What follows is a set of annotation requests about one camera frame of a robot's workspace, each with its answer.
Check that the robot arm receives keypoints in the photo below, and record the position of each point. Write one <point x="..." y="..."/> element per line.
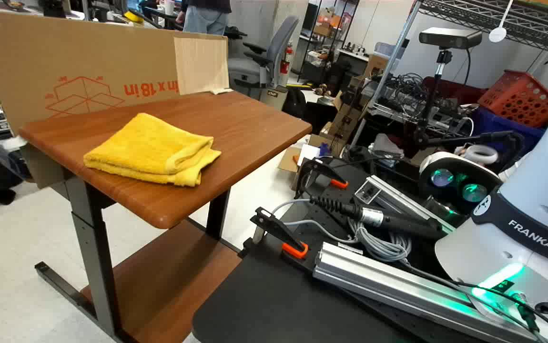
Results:
<point x="536" y="200"/>

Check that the red fire extinguisher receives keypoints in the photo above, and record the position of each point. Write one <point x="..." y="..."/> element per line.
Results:
<point x="285" y="61"/>

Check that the yellow towel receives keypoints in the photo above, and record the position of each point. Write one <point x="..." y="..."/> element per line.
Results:
<point x="152" y="150"/>

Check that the camera on mount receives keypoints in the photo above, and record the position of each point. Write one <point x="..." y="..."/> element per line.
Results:
<point x="449" y="38"/>

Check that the roll of white tape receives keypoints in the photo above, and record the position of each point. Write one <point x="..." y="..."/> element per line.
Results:
<point x="481" y="154"/>

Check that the person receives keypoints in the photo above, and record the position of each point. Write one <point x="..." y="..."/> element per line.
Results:
<point x="205" y="16"/>

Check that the silver aluminium rail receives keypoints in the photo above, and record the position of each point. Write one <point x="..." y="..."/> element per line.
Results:
<point x="398" y="196"/>
<point x="407" y="290"/>

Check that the large cardboard sheet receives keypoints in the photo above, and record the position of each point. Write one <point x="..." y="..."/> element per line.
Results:
<point x="64" y="66"/>

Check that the orange plastic basket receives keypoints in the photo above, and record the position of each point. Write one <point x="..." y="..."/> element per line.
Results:
<point x="519" y="97"/>

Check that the white headset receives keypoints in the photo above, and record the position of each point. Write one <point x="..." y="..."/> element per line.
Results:
<point x="457" y="183"/>

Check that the stack of cardboard boxes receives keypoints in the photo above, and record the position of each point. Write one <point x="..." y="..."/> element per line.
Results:
<point x="345" y="116"/>

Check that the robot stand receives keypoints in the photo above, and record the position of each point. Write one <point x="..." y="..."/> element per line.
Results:
<point x="274" y="305"/>

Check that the blue plastic bin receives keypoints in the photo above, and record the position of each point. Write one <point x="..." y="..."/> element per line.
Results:
<point x="502" y="126"/>

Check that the grey office chair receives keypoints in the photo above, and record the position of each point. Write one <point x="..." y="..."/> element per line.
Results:
<point x="262" y="59"/>

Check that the black orange clamp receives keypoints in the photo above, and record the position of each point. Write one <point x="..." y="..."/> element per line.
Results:
<point x="281" y="233"/>
<point x="319" y="172"/>

